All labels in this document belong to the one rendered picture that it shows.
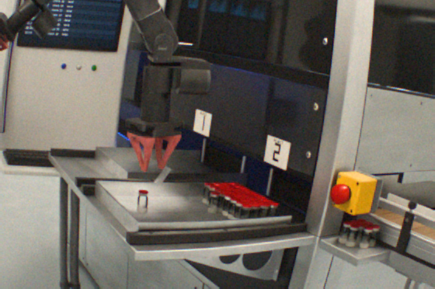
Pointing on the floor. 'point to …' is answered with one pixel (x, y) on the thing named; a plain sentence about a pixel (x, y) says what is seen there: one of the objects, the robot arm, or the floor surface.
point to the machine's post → (339, 117)
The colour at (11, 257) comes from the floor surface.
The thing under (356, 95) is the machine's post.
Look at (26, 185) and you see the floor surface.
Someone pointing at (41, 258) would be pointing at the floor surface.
